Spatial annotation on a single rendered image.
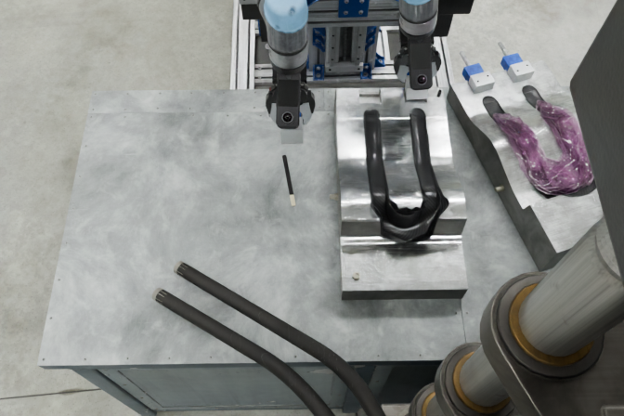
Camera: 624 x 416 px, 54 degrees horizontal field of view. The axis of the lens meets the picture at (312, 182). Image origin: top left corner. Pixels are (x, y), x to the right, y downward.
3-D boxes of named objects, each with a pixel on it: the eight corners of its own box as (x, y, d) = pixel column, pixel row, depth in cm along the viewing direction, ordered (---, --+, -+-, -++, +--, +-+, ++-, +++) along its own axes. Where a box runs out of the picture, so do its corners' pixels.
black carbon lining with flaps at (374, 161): (360, 113, 148) (363, 88, 139) (427, 112, 148) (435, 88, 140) (369, 247, 131) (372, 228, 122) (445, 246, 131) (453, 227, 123)
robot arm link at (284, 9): (297, -27, 110) (315, 6, 106) (298, 18, 119) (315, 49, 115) (255, -15, 108) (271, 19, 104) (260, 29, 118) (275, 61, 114)
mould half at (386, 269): (333, 110, 157) (335, 76, 145) (435, 109, 157) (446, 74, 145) (341, 300, 132) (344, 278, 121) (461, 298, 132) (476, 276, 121)
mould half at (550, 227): (446, 97, 159) (455, 70, 149) (537, 72, 163) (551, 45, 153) (539, 272, 135) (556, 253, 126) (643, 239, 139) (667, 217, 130)
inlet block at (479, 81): (449, 61, 161) (454, 47, 156) (467, 57, 162) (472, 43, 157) (472, 99, 155) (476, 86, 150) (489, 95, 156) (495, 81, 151)
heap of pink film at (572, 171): (484, 116, 149) (492, 97, 142) (550, 97, 151) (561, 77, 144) (535, 208, 137) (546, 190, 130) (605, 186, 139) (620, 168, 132)
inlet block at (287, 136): (280, 97, 146) (279, 83, 141) (302, 97, 146) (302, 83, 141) (280, 144, 139) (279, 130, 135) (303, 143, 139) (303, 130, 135)
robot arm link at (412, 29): (439, 22, 120) (396, 26, 121) (438, 36, 124) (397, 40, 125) (435, -9, 122) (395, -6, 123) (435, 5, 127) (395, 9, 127)
